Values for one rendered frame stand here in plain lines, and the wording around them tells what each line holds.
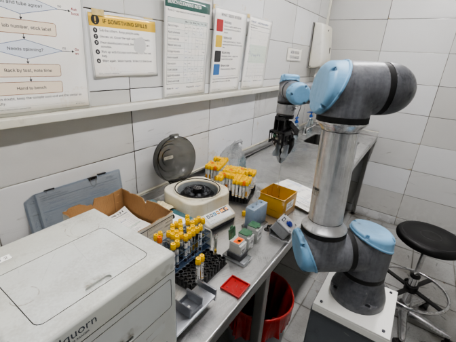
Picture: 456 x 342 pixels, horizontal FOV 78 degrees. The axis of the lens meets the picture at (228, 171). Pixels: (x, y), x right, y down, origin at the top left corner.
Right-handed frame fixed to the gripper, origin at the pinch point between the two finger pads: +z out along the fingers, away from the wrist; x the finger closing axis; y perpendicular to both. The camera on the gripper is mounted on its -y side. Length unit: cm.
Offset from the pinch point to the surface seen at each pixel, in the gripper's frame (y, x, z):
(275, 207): 5.7, 3.2, 20.4
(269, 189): -4.1, -6.0, 18.0
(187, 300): 66, 10, 22
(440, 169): -206, 59, 45
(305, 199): -19.1, 6.5, 24.2
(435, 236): -76, 65, 48
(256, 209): 20.2, 1.7, 15.7
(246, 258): 38.0, 10.3, 24.3
